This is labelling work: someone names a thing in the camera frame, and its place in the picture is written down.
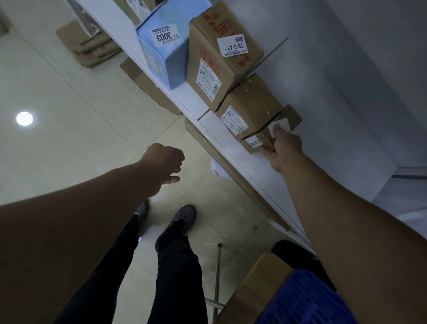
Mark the person's left hand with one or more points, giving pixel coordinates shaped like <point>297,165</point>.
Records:
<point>160,167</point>

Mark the person's right hand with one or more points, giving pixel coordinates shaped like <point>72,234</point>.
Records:
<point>287,150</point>

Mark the long brown box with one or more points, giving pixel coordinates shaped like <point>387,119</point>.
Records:
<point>290,117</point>

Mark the white metal shelf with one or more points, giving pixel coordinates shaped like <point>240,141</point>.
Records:
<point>333,117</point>

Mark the brown parcel marked 1-3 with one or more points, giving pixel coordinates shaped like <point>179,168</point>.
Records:
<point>257,100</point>

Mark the bottom-shelf brown parcels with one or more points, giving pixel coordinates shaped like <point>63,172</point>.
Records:
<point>233,76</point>

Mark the light blue box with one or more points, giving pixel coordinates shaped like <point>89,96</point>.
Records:
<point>173,63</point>

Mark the blue plastic crate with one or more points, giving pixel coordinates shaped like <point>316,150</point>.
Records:
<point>300,300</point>

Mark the brown parcel white label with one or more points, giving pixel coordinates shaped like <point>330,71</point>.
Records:
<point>133,10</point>

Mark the person's left forearm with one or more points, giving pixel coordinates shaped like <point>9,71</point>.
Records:
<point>66,240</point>

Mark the person's right forearm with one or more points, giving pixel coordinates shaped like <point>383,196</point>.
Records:
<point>360,240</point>

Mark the person's left shoe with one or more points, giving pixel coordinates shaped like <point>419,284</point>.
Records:
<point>142,213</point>

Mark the person's shoe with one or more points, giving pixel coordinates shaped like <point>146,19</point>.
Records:
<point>183,217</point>
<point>142,213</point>

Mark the person's right shoe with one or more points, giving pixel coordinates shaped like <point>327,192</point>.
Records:
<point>183,217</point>

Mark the torn brown cardboard sheet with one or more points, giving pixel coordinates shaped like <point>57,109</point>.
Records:
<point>146,86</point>

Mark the person's right leg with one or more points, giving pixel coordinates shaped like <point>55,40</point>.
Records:
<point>176,283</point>

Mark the person's leg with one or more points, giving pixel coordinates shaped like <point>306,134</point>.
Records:
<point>176,283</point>
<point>96,283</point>

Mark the person's left leg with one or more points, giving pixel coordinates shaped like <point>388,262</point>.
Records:
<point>96,283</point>

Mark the folded cardboard pad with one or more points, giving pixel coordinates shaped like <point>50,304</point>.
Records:
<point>86,43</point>

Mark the small white paper scrap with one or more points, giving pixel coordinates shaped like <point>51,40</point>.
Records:
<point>220,168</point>

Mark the square floor drain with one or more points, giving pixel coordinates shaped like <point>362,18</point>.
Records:
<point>2,26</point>

